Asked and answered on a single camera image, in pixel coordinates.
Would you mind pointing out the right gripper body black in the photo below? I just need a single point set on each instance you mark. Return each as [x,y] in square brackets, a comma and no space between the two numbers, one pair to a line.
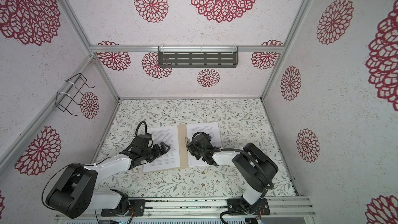
[197,154]

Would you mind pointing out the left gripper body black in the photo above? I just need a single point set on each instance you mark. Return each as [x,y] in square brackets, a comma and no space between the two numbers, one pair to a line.
[151,153]

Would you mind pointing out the printed paper sheet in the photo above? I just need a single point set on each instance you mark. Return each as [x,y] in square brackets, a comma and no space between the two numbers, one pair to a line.
[171,159]

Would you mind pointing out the printed paper sheet back wall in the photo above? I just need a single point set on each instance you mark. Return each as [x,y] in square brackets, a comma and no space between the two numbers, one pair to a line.
[212,129]

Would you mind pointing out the beige file folder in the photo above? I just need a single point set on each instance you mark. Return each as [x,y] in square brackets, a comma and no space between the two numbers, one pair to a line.
[183,141]

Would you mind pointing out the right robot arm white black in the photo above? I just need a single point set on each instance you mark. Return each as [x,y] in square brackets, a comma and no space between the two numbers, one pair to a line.
[256,168]

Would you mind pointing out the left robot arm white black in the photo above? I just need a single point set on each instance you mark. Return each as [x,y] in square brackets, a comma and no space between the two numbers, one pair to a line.
[74,193]

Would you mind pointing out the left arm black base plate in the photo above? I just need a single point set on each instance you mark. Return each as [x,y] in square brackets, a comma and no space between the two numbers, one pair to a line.
[133,208]

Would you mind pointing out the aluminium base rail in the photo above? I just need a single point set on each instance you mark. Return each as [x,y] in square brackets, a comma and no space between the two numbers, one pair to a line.
[212,207]

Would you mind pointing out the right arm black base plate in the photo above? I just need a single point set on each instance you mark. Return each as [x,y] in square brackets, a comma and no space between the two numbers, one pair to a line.
[240,207]

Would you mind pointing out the grey metal wall shelf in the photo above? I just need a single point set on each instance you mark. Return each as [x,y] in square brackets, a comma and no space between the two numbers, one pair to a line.
[198,58]

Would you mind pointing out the black wire wall rack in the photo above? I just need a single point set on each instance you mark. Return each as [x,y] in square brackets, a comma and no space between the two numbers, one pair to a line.
[65,98]

